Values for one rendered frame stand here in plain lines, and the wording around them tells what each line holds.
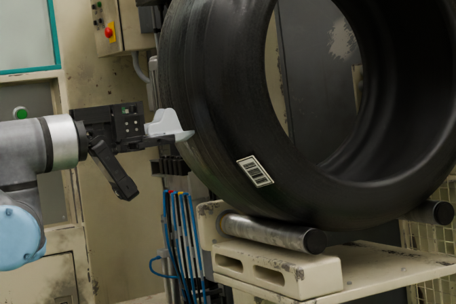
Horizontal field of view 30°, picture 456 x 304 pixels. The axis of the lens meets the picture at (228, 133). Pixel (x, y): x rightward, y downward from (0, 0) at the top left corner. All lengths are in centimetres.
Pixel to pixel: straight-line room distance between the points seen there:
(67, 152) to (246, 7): 37
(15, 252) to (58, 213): 89
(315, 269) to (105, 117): 44
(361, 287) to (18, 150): 63
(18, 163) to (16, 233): 17
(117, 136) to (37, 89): 70
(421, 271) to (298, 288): 26
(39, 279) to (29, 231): 84
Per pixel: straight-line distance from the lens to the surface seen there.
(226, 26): 140
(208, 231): 175
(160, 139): 141
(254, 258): 159
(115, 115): 139
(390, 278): 157
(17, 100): 206
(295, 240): 148
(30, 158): 135
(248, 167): 141
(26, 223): 120
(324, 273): 148
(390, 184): 153
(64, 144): 136
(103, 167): 141
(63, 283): 206
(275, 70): 184
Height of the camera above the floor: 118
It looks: 3 degrees down
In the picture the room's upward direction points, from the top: 7 degrees counter-clockwise
